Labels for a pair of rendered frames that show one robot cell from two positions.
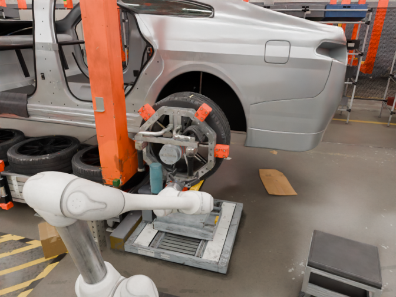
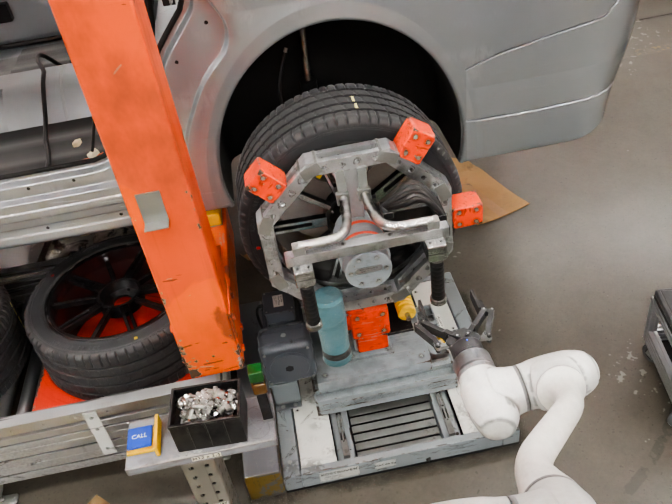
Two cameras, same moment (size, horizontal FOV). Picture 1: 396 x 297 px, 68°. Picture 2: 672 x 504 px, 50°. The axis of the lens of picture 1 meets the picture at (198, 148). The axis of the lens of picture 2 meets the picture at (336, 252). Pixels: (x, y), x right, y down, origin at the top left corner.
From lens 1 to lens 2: 0.96 m
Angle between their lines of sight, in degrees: 23
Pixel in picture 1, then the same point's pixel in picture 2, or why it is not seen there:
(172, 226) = (364, 394)
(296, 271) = (632, 376)
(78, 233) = not seen: outside the picture
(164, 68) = (230, 36)
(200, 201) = (583, 379)
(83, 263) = not seen: outside the picture
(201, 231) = (432, 378)
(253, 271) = not seen: hidden behind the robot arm
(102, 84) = (152, 158)
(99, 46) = (123, 63)
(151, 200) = (556, 442)
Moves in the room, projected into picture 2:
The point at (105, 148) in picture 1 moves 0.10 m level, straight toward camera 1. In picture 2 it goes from (186, 302) to (208, 319)
